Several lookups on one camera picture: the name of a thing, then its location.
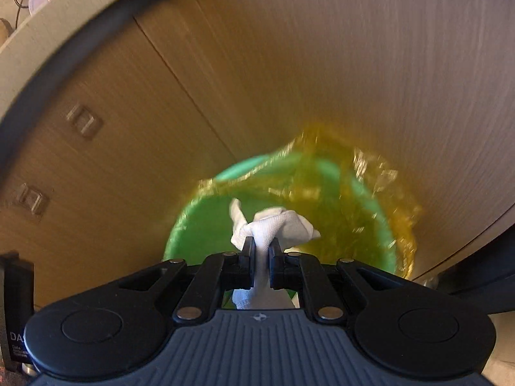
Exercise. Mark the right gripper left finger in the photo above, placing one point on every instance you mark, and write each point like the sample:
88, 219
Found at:
218, 273

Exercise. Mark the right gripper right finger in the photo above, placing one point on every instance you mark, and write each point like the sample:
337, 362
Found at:
303, 273

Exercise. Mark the white glove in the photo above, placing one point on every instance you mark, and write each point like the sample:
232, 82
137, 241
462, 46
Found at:
269, 245

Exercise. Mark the green trash bin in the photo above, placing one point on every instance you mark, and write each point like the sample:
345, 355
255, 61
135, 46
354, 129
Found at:
205, 227

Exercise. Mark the yellow bin liner bag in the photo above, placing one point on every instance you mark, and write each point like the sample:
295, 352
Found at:
351, 196

